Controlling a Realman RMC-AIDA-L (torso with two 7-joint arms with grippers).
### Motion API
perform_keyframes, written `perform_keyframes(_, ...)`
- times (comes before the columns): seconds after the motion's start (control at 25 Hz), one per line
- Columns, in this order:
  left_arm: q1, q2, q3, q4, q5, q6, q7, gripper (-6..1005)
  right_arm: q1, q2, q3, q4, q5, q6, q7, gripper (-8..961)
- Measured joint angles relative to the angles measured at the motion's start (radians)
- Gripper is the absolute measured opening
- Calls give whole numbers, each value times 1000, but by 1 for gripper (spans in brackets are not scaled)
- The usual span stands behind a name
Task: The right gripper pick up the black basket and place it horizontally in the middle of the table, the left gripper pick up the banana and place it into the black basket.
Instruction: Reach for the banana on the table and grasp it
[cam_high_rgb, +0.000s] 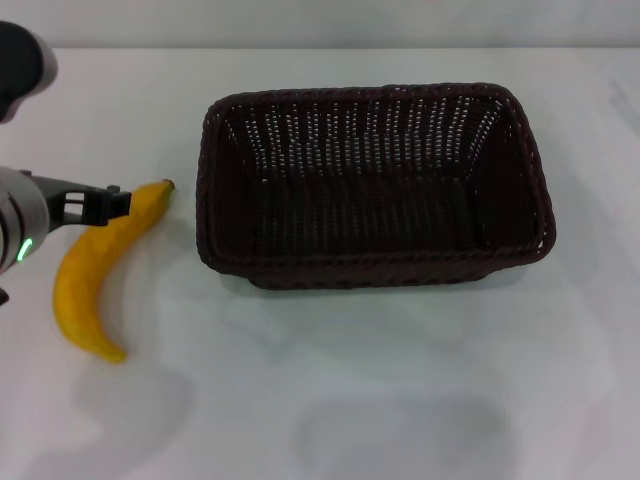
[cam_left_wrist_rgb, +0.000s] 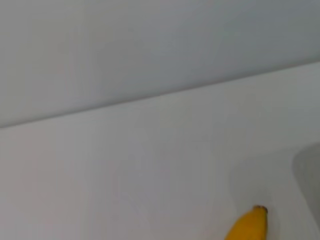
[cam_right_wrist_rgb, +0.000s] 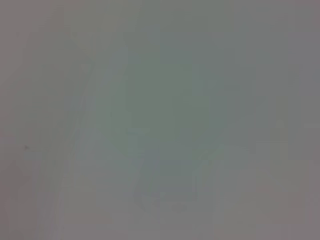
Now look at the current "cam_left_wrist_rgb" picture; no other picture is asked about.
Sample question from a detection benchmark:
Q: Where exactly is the yellow banana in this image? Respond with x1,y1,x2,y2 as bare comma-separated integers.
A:
223,204,269,240

